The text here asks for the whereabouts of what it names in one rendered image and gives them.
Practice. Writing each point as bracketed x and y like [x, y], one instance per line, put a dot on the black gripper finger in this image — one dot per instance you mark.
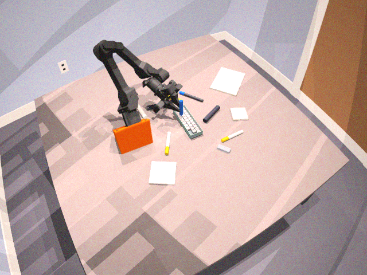
[170, 105]
[175, 100]

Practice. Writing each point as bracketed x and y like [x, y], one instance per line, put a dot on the white keyboard with letter keys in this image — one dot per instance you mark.
[189, 123]

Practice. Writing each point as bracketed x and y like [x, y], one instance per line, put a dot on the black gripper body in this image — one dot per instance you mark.
[164, 101]

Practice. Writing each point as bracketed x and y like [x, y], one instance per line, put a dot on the white rectangular block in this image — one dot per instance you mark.
[223, 148]

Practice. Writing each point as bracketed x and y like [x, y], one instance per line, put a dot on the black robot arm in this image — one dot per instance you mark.
[128, 96]

